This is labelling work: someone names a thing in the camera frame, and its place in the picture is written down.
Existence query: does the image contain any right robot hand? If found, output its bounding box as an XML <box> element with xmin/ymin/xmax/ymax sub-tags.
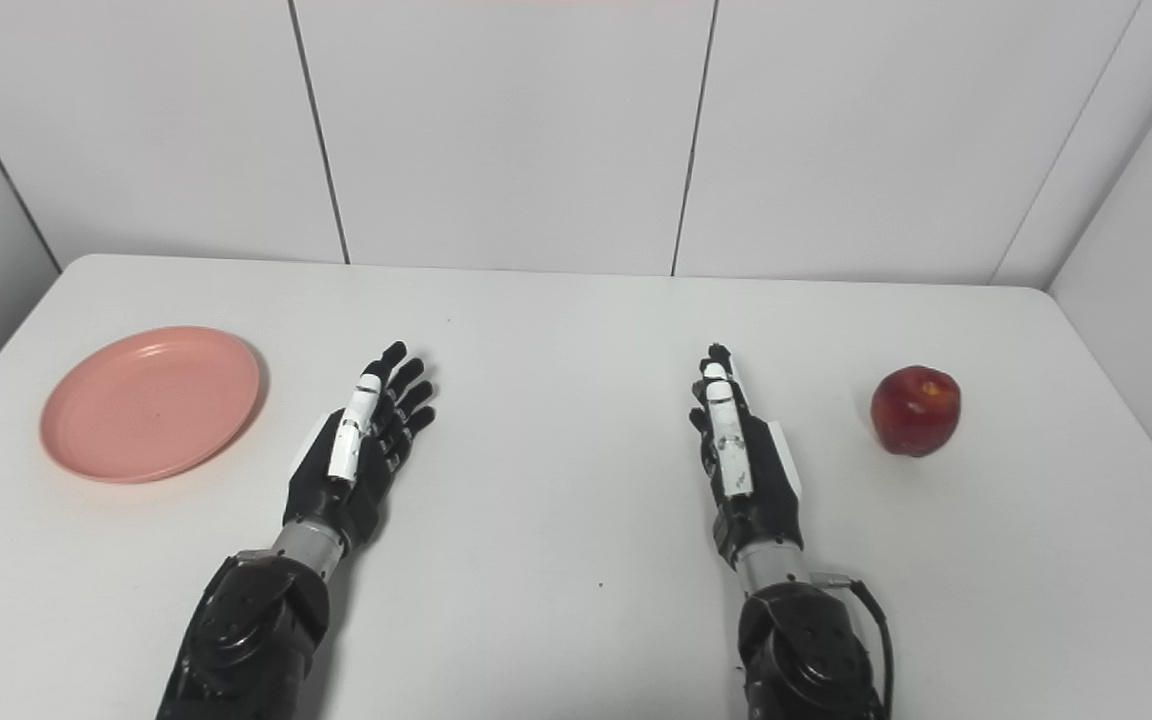
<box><xmin>688</xmin><ymin>343</ymin><xmax>805</xmax><ymax>567</ymax></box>

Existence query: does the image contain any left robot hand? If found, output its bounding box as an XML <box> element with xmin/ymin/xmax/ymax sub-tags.
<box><xmin>282</xmin><ymin>341</ymin><xmax>437</xmax><ymax>553</ymax></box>

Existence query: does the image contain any red apple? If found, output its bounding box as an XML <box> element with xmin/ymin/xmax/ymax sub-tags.
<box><xmin>870</xmin><ymin>365</ymin><xmax>962</xmax><ymax>458</ymax></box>

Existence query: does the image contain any pink plate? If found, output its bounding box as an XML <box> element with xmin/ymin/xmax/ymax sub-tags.
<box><xmin>39</xmin><ymin>325</ymin><xmax>262</xmax><ymax>485</ymax></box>

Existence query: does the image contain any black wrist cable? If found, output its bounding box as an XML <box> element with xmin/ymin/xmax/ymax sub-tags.
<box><xmin>811</xmin><ymin>571</ymin><xmax>895</xmax><ymax>720</ymax></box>

